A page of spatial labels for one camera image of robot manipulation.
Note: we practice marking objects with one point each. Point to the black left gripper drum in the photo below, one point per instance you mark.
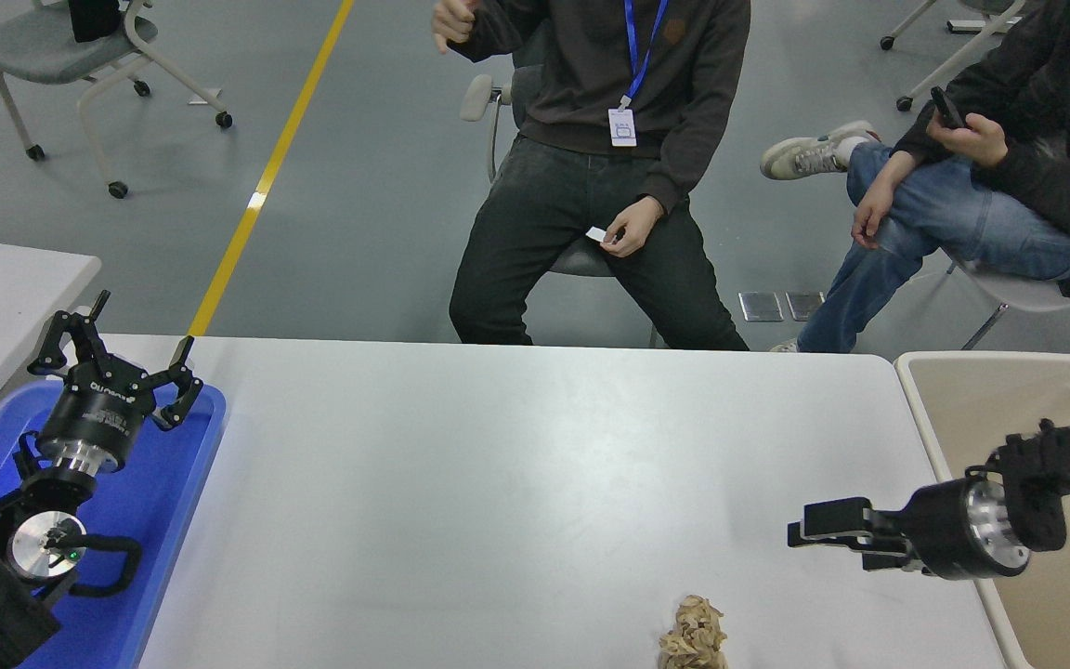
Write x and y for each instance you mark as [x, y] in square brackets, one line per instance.
[97, 409]

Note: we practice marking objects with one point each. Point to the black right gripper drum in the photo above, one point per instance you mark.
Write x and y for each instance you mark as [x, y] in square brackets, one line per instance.
[946, 531]

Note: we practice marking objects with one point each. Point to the small white paper slip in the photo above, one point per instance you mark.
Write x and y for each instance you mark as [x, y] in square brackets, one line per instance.
[596, 234]

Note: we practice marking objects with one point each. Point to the black phone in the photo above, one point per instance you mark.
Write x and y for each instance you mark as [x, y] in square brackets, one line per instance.
[946, 107]

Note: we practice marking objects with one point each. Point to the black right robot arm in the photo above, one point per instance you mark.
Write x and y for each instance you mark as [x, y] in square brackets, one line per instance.
[1046, 492]

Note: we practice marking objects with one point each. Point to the person's right hand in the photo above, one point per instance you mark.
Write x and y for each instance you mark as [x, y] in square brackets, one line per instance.
[456, 20]
[874, 212]

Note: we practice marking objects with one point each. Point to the person's left hand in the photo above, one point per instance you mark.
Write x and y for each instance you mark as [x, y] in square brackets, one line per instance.
[976, 139]
[635, 228]

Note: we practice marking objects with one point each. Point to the blue plastic tray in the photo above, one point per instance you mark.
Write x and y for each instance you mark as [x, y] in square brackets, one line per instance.
[154, 502]

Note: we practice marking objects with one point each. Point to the large pale plastic bin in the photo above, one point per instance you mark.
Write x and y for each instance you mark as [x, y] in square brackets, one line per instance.
[990, 400]

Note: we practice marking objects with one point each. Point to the crumpled tan paper ball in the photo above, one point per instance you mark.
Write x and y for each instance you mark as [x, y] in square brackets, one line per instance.
[695, 636]

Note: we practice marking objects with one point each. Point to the metal floor plate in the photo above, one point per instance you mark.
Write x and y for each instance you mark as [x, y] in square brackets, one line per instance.
[804, 306]
[761, 307]

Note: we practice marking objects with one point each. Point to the white seat chair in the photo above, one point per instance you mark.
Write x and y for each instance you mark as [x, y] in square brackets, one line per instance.
[1027, 290]

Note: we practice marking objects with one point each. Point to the grey wheeled chair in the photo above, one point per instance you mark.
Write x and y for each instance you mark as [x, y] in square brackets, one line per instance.
[43, 42]

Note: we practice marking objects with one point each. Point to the person with crossed legs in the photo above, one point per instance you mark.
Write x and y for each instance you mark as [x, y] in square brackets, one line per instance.
[962, 214]

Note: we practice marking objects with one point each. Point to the black item on chair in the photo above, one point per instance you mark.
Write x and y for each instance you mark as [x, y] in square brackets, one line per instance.
[94, 19]

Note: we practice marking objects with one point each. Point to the grey chair with white armrest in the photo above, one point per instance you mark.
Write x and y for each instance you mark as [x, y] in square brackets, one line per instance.
[476, 98]

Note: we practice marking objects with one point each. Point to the white chair legs with wheels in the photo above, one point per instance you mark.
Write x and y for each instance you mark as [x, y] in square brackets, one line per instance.
[976, 25]

